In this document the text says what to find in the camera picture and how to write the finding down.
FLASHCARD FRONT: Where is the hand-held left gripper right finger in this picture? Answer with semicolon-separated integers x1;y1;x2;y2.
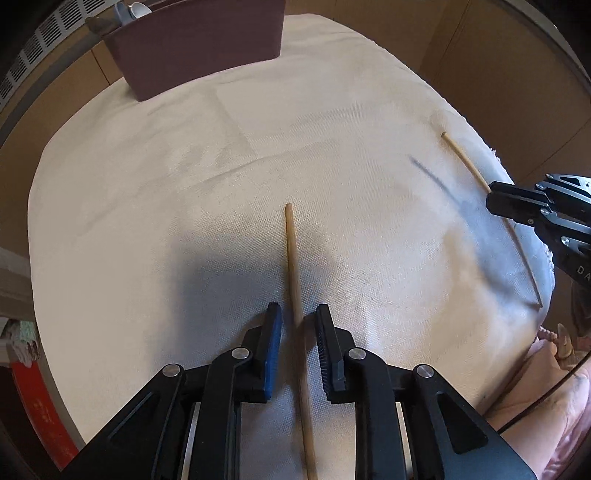
315;304;539;480

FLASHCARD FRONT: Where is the wooden chopstick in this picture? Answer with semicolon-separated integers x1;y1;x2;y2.
284;203;319;480
441;132;544;309

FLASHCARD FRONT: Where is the person's pink clothing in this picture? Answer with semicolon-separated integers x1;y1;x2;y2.
485;323;591;480

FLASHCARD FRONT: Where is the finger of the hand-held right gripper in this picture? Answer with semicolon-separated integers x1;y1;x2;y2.
488;174;591;205
485;196;591;251

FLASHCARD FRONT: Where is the red box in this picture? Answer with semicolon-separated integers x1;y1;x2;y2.
9;360;80;468

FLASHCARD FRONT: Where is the long grey vent grille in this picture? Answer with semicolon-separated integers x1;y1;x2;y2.
0;4;100;112

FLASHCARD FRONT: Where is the cream table cloth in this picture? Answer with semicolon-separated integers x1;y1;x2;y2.
28;14;556;480

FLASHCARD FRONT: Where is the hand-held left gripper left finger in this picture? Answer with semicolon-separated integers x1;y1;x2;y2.
64;302;283;480

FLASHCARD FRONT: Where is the person's right hand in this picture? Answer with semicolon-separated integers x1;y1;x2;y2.
571;281;591;336

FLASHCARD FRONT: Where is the purple utensil holder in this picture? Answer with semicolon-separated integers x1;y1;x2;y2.
102;0;285;102

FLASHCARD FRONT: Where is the white patterned cloth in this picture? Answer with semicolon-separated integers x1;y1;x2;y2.
0;318;40;366

